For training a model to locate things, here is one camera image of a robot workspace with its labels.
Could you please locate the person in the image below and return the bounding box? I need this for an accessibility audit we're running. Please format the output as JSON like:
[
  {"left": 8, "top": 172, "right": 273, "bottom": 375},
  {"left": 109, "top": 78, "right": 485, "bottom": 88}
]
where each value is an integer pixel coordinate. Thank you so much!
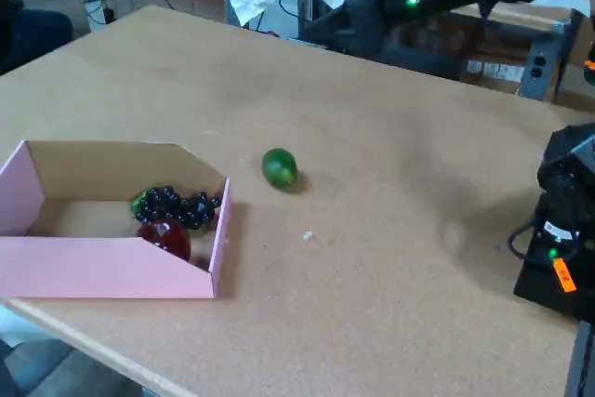
[{"left": 0, "top": 0, "right": 74, "bottom": 76}]

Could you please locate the black metal post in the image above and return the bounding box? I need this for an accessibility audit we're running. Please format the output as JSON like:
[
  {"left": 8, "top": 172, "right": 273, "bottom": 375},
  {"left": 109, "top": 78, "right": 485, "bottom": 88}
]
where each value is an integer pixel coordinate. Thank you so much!
[{"left": 563, "top": 320, "right": 595, "bottom": 397}]

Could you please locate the orange label tag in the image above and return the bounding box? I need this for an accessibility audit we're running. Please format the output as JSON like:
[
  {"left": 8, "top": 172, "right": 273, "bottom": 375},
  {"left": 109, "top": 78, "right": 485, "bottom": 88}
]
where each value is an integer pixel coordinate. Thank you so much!
[{"left": 552, "top": 257, "right": 577, "bottom": 294}]

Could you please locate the black base cable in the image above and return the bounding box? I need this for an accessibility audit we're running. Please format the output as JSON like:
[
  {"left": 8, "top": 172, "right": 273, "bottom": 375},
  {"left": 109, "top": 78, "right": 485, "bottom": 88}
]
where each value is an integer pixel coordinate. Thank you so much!
[{"left": 508, "top": 218, "right": 545, "bottom": 262}]

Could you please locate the pink cardboard bin box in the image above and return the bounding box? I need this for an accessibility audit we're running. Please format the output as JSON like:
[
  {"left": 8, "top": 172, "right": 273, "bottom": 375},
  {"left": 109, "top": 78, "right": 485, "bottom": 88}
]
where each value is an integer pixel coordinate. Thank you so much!
[{"left": 0, "top": 139, "right": 232, "bottom": 299}]

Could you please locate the wooden workbench shelf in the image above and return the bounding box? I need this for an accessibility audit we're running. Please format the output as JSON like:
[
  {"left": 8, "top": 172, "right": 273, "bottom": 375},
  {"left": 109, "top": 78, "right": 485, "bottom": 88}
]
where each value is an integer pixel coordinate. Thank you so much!
[{"left": 431, "top": 0, "right": 595, "bottom": 108}]

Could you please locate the red toy apple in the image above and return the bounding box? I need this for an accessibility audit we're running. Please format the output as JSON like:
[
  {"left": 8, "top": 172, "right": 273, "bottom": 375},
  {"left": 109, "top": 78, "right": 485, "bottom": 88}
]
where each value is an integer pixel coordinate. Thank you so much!
[{"left": 136, "top": 218, "right": 192, "bottom": 261}]

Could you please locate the black toy grapes bunch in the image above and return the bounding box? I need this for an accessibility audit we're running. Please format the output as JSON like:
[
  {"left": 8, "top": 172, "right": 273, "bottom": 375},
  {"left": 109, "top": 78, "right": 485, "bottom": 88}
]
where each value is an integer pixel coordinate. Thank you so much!
[{"left": 129, "top": 186, "right": 223, "bottom": 232}]

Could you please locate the labelled cardboard box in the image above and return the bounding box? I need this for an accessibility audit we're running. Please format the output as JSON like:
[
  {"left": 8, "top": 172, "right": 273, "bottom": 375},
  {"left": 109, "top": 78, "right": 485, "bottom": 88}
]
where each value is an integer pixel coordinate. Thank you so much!
[{"left": 457, "top": 50, "right": 524, "bottom": 96}]

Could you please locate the grey metal post with outlets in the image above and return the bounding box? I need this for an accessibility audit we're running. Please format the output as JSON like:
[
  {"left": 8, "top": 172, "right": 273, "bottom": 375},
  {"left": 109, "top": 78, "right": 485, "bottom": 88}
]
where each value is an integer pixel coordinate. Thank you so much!
[{"left": 519, "top": 13, "right": 585, "bottom": 101}]

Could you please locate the round green toy fruit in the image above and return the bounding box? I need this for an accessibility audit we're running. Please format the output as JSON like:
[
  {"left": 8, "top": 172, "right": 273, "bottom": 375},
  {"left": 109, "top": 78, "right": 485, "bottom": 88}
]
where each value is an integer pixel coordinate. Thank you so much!
[{"left": 261, "top": 148, "right": 298, "bottom": 192}]

